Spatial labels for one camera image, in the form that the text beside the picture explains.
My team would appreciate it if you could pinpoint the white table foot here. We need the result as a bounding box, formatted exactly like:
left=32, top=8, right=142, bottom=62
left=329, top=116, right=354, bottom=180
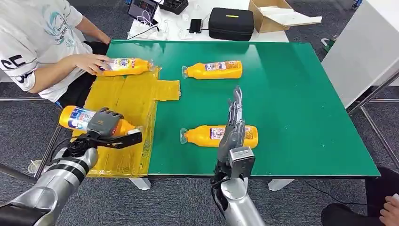
left=268, top=178, right=295, bottom=192
left=129, top=178, right=152, bottom=192

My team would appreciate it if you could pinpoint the white cable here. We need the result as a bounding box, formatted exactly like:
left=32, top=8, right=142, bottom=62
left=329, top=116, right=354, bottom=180
left=136, top=10, right=158, bottom=29

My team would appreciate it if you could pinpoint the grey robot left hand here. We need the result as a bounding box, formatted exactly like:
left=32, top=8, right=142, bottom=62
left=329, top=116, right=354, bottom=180
left=87, top=107, right=124, bottom=138

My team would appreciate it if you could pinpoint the black carry case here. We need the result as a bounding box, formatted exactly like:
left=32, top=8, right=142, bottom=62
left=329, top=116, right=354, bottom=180
left=207, top=7, right=255, bottom=42

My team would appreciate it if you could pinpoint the green table mat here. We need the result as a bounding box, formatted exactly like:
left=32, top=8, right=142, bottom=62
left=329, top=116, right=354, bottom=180
left=106, top=40, right=381, bottom=178

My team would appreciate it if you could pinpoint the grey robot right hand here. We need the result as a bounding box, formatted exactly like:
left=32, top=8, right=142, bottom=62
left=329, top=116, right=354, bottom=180
left=216, top=86, right=247, bottom=164

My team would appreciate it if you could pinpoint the person's hand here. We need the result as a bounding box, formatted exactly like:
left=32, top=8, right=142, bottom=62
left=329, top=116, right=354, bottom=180
left=378, top=193, right=399, bottom=226

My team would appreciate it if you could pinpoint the yellow sheet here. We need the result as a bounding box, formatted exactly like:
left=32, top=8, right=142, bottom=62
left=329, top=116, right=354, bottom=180
left=71, top=65, right=182, bottom=179

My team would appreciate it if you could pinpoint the white table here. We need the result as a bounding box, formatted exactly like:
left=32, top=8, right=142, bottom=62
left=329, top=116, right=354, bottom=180
left=127, top=0, right=290, bottom=43

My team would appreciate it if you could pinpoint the orange drink bottle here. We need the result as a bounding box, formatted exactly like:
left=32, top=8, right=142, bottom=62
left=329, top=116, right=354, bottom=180
left=181, top=60, right=243, bottom=80
left=179, top=124, right=259, bottom=149
left=58, top=105, right=138, bottom=137
left=95, top=57, right=155, bottom=78

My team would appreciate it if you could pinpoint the thin black floor cable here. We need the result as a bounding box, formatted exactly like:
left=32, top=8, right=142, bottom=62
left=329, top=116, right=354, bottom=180
left=303, top=181, right=369, bottom=207

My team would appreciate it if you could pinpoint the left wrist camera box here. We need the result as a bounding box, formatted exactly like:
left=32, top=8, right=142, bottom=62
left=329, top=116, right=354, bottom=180
left=93, top=127, right=144, bottom=150

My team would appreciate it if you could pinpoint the person's right hand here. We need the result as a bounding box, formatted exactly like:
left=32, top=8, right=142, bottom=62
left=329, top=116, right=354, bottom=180
left=72, top=53, right=113, bottom=76

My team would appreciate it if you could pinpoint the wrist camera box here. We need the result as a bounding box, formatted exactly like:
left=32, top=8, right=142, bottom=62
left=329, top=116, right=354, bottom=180
left=93, top=127, right=144, bottom=150
left=229, top=146, right=256, bottom=179

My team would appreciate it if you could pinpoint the metal desk frame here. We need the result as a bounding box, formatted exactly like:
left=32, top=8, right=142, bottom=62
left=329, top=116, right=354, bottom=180
left=347, top=70, right=399, bottom=171

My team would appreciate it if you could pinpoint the tablet with dark screen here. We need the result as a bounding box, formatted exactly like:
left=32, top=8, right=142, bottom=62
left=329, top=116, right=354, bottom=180
left=128, top=0, right=159, bottom=26

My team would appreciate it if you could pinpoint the green and white object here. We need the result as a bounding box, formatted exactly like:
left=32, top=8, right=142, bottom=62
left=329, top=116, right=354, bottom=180
left=320, top=35, right=338, bottom=53

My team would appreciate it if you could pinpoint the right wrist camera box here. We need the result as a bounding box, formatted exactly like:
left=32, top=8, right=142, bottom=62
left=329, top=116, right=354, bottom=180
left=229, top=146, right=256, bottom=179

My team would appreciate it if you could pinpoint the white desk panel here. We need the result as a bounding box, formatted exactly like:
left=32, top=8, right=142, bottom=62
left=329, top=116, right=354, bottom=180
left=321, top=0, right=399, bottom=109

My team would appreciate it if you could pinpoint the cardboard box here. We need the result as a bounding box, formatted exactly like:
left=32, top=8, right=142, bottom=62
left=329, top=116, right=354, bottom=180
left=248, top=0, right=322, bottom=34

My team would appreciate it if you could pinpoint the black open case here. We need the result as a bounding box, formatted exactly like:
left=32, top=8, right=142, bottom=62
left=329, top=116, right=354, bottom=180
left=159, top=0, right=190, bottom=16

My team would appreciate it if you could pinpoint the clear plastic cup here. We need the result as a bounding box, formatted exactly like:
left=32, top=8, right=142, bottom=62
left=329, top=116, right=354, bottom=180
left=27, top=159, right=43, bottom=174

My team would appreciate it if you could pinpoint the person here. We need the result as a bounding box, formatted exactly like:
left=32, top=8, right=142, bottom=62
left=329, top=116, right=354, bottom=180
left=321, top=166, right=399, bottom=226
left=0, top=0, right=113, bottom=109

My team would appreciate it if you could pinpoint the white foam board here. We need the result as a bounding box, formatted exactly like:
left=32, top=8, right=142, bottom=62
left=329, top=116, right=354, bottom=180
left=259, top=6, right=323, bottom=27

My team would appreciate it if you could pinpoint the metal frame bar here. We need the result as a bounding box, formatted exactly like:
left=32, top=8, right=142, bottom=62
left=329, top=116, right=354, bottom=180
left=0, top=97, right=63, bottom=185

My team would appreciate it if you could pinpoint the black smartphone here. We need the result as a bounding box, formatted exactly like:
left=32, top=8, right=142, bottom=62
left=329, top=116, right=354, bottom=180
left=188, top=18, right=204, bottom=34

